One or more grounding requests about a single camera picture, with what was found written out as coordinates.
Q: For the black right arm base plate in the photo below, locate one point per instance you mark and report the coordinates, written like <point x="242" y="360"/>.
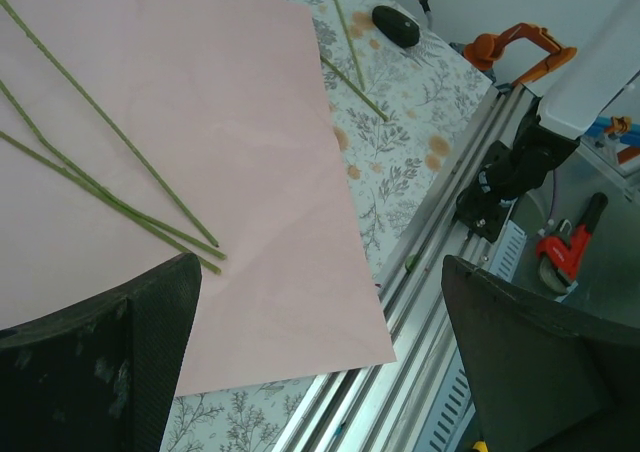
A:
<point x="487" y="224"/>

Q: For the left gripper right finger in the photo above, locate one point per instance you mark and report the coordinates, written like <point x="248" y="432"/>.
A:
<point x="550" y="382"/>

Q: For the fake flower bouquet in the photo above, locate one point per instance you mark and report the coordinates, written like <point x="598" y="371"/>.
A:
<point x="112" y="198"/>

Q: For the red pipe wrench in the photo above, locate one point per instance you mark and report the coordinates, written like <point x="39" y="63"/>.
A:
<point x="560" y="252"/>

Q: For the purple wrapping paper sheet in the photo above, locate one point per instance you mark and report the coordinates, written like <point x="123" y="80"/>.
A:
<point x="225" y="147"/>

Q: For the black oval object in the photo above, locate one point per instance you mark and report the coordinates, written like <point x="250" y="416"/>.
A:
<point x="395" y="26"/>

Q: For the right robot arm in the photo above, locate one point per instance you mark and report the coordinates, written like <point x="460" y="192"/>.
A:
<point x="570" y="107"/>

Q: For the aluminium rail base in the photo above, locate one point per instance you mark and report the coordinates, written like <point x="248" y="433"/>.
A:
<point x="430" y="242"/>

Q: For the floral patterned tablecloth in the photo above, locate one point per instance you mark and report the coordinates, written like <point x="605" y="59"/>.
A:
<point x="415" y="97"/>

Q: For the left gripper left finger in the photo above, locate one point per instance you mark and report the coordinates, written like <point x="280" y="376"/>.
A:
<point x="90" y="372"/>

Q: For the black yellow utility knife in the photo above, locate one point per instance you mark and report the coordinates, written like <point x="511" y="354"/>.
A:
<point x="480" y="447"/>

